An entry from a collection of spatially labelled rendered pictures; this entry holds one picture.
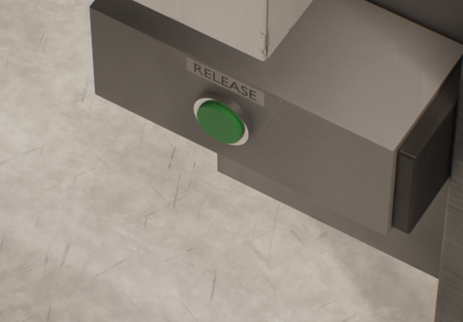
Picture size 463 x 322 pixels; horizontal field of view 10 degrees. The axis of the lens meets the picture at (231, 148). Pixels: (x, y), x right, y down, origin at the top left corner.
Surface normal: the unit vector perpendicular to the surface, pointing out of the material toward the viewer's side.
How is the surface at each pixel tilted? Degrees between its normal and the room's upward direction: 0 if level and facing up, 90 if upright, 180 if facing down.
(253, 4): 90
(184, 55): 90
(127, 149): 0
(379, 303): 0
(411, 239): 90
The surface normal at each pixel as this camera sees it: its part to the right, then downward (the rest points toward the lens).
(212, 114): -0.52, 0.68
